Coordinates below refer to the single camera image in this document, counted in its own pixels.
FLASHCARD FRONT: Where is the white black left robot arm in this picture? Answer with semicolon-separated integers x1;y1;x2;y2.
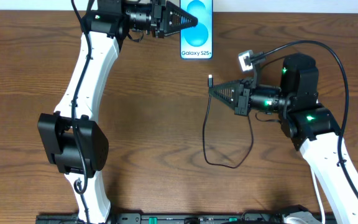
35;0;198;223

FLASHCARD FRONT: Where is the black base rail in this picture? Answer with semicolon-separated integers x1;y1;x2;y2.
35;212;338;224

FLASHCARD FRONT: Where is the black USB charger cable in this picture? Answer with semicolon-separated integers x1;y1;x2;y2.
202;55;287;169

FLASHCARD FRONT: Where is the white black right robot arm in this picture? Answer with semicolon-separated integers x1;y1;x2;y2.
208;52;358;223

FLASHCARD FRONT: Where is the white power strip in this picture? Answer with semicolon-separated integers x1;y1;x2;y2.
283;212;321;224

